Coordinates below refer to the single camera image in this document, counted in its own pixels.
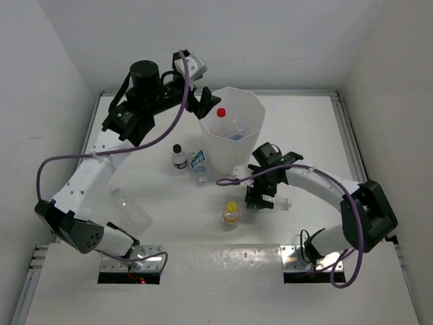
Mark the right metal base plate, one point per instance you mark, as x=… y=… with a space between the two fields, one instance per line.
x=292 y=262

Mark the red cap plastic bottle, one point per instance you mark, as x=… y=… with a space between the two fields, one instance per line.
x=219 y=125

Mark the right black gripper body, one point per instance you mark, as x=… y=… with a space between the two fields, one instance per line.
x=264 y=185

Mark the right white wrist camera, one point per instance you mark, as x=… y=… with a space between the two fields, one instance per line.
x=245 y=174

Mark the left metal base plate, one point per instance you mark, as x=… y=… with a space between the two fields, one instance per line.
x=149 y=261

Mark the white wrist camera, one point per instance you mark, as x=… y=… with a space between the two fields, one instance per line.
x=195 y=65
x=245 y=174

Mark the blue label plastic bottle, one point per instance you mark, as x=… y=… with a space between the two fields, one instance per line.
x=236 y=131

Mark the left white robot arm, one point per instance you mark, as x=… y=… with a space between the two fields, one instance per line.
x=144 y=93

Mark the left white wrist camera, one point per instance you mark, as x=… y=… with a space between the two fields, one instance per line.
x=195 y=65

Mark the metal base plate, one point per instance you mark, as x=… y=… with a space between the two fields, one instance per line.
x=149 y=261
x=292 y=262

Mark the light blue label bottle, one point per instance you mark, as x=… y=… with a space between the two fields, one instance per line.
x=199 y=167

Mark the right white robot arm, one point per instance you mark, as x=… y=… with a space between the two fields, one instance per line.
x=367 y=217

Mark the clear unlabelled plastic bottle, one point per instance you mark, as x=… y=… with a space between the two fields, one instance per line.
x=135 y=219

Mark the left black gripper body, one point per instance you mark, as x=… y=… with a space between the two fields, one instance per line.
x=173 y=93

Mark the yellow cap small bottle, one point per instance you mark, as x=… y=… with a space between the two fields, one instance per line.
x=231 y=215

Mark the white octagonal plastic bin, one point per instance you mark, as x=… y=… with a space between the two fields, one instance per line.
x=222 y=153

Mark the black cap small bottle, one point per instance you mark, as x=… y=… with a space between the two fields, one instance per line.
x=179 y=158

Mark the green label plastic bottle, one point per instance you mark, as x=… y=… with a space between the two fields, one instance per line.
x=281 y=204

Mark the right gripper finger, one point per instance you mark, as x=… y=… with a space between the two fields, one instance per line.
x=268 y=202
x=253 y=201

